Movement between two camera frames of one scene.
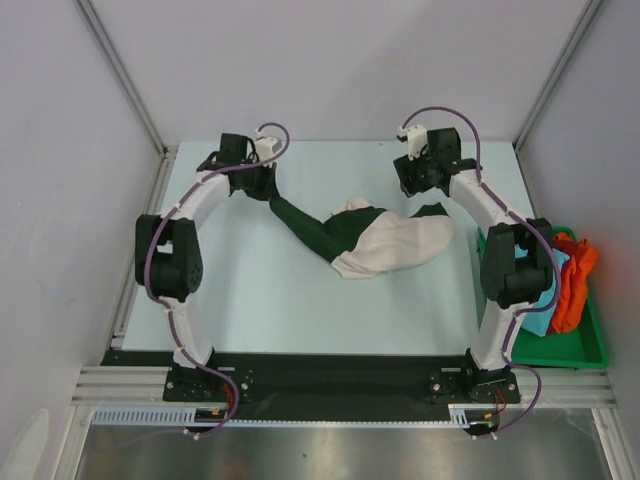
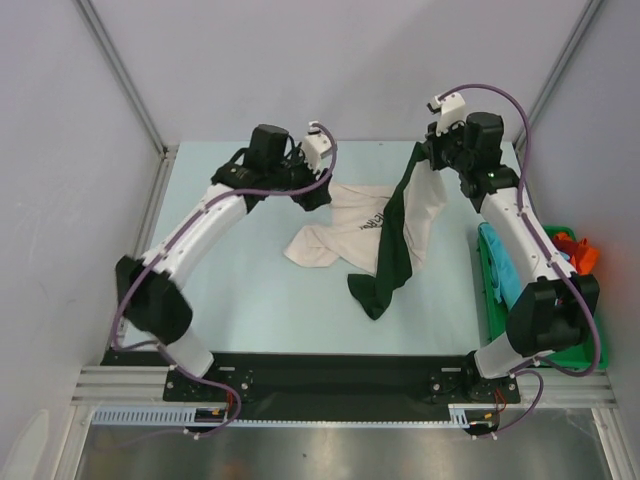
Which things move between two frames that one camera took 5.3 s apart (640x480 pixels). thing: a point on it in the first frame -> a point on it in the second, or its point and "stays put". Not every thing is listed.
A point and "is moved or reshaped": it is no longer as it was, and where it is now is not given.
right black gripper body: [413, 176] -> [437, 153]
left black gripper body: [256, 181] -> [308, 198]
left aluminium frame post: [93, 21] stays put
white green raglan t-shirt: [361, 240] is moved or reshaped
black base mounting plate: [287, 387] stays put
